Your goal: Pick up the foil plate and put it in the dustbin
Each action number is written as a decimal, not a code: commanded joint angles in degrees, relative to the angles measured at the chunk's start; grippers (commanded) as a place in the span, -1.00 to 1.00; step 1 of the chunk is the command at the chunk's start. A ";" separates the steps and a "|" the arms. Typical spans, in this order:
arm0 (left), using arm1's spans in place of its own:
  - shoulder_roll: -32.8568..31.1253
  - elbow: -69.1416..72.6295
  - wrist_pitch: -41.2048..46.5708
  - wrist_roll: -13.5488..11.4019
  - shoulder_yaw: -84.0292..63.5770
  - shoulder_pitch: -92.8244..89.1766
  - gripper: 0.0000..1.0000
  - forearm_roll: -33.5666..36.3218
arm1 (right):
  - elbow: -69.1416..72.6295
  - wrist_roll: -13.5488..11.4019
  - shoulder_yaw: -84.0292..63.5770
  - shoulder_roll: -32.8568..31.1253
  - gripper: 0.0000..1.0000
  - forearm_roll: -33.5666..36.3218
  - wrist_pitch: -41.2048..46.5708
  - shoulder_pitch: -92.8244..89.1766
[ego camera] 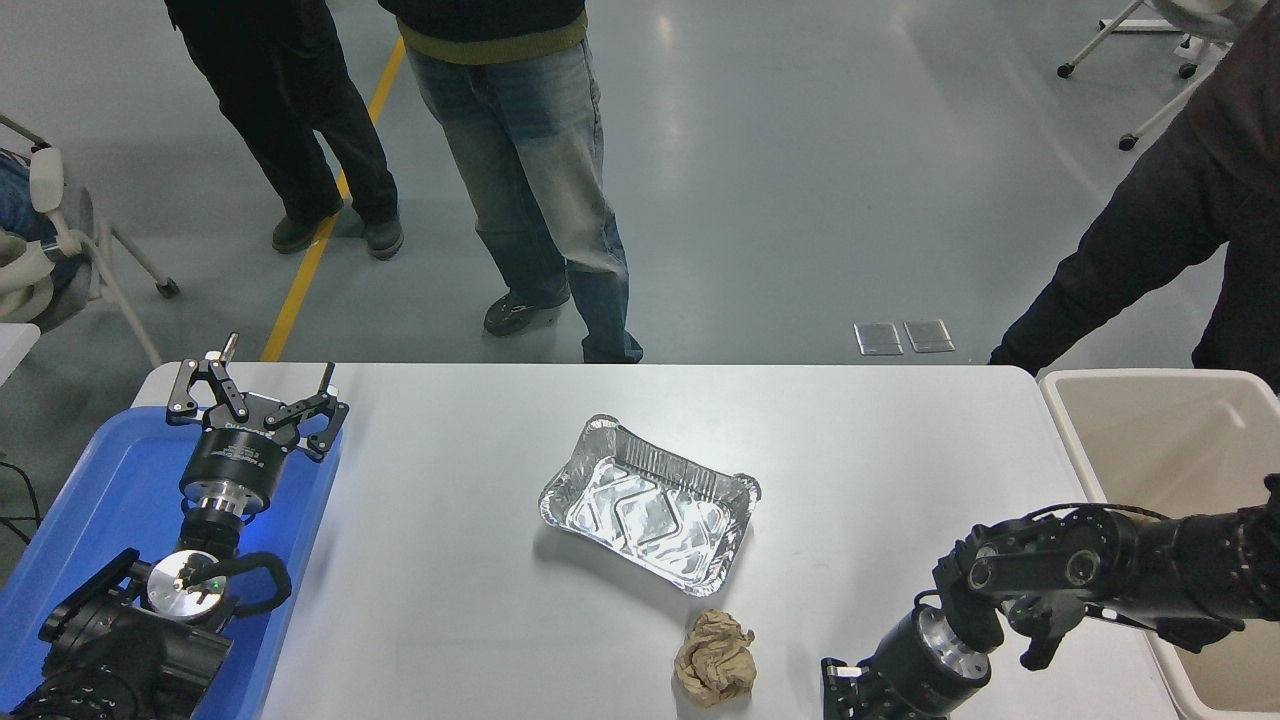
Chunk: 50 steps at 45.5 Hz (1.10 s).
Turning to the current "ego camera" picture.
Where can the white side table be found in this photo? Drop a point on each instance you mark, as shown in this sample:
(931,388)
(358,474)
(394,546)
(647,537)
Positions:
(15,345)

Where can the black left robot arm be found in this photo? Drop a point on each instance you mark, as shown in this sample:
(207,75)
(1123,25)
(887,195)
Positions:
(120,650)

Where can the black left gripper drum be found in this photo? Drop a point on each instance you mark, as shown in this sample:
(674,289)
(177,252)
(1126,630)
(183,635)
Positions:
(235,460)

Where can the person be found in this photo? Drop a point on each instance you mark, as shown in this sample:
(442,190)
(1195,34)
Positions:
(290,110)
(25,215)
(540,170)
(1150,240)

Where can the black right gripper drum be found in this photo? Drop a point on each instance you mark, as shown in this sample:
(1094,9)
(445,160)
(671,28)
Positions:
(910,670)

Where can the rectangular foil tray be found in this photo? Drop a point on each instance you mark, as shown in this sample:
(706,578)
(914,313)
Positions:
(640,510)

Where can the white wheeled chair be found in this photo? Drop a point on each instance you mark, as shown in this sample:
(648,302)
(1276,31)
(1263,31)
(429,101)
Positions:
(45,180)

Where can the large pale bin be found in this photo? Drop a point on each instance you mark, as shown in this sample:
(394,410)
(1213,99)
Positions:
(1160,440)

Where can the crumpled tan paper ball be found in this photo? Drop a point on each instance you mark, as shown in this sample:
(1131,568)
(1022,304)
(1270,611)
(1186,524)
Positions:
(715,660)

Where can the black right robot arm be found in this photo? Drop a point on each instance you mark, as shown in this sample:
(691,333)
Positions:
(1180,560)

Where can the blue plastic tray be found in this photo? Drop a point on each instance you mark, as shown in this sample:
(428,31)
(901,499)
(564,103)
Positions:
(110,480)

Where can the metal floor plate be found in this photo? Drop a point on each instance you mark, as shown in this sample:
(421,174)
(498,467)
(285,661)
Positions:
(879,338)
(929,336)

